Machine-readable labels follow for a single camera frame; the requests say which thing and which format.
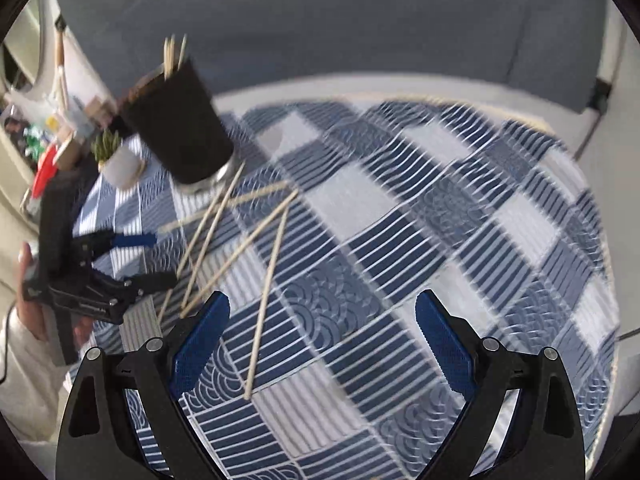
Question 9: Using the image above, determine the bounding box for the black cylindrical utensil holder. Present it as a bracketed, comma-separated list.
[120, 57, 236, 196]

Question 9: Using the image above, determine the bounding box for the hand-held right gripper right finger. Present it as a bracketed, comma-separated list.
[415, 290, 586, 480]

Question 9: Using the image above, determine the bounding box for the wooden hairbrush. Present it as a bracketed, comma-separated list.
[54, 27, 72, 111]

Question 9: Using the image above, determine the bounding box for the person's left hand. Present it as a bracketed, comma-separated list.
[17, 242, 96, 357]

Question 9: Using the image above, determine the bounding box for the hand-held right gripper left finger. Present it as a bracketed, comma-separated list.
[55, 290, 232, 480]

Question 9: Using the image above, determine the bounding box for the blue patterned tablecloth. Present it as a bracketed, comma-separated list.
[72, 100, 618, 480]

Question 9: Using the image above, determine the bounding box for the bunch of wooden chopsticks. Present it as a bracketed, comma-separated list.
[156, 34, 301, 401]

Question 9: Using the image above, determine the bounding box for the black wall plug cable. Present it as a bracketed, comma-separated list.
[575, 77, 613, 161]

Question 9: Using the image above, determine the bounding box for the small cactus in white pot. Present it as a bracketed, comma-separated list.
[91, 129, 147, 191]

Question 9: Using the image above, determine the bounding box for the grey-blue backdrop cloth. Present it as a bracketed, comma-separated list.
[52, 0, 608, 113]

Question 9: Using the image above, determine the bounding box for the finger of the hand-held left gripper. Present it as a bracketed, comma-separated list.
[75, 231, 157, 262]
[90, 271, 179, 312]

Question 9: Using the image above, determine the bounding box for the white cabinet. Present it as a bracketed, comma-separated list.
[575, 10, 640, 341]

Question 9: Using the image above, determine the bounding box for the person's left forearm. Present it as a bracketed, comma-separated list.
[0, 285, 68, 443]

